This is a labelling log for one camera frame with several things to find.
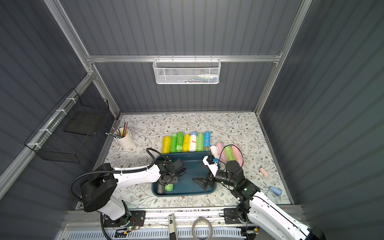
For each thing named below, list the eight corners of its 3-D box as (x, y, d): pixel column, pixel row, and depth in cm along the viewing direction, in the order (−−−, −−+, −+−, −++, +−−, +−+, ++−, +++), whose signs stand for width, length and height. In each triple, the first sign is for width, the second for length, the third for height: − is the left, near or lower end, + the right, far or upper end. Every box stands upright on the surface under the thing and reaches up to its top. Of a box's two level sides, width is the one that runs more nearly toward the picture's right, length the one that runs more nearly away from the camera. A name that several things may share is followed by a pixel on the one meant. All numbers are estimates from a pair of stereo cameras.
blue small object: (268, 191, 84) (269, 189, 82) (269, 186, 86) (270, 184, 84) (279, 196, 82) (281, 195, 80) (280, 191, 84) (282, 190, 82)
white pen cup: (118, 148, 102) (111, 138, 93) (122, 138, 108) (116, 127, 99) (132, 148, 102) (125, 138, 93) (135, 138, 108) (129, 127, 98)
